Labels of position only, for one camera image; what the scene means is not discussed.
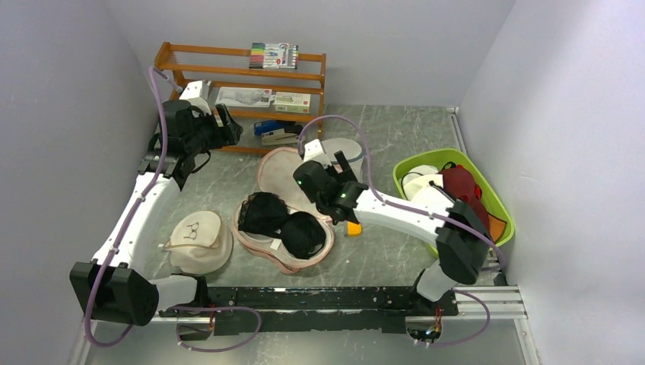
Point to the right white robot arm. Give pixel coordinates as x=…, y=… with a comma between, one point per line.
x=452, y=226

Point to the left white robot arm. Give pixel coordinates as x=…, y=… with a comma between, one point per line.
x=110, y=286

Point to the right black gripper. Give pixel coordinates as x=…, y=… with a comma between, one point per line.
x=345, y=175

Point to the green plastic basket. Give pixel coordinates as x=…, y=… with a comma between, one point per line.
x=439, y=158

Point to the aluminium frame rail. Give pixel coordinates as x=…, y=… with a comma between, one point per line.
x=138, y=306

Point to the colour marker pen pack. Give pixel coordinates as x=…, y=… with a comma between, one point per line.
x=274, y=56

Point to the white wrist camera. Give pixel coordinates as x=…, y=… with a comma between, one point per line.
x=196, y=92
x=314, y=151

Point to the green white box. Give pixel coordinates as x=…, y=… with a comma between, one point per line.
x=287, y=102

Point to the small orange block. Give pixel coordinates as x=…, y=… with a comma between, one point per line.
x=353, y=229

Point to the black lace bra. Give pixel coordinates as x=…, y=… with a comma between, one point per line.
x=265, y=214

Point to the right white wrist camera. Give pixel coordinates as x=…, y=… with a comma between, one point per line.
x=314, y=151

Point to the wooden shelf rack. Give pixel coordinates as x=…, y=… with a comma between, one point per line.
x=229, y=67

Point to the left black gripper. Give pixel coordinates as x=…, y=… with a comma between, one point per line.
x=232, y=131

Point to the grey black stapler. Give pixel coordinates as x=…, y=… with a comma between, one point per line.
x=287, y=135

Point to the white bra in basket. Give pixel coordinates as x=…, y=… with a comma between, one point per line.
x=421, y=178

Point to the blue stapler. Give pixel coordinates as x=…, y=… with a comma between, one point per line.
x=262, y=127

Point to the dark red bra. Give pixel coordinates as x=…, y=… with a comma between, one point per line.
x=460, y=183

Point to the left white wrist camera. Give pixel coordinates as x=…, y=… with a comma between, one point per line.
x=196, y=92

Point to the round white mesh bag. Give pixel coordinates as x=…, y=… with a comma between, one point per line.
x=352, y=151

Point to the clear plastic packet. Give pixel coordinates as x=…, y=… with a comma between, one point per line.
x=244, y=97

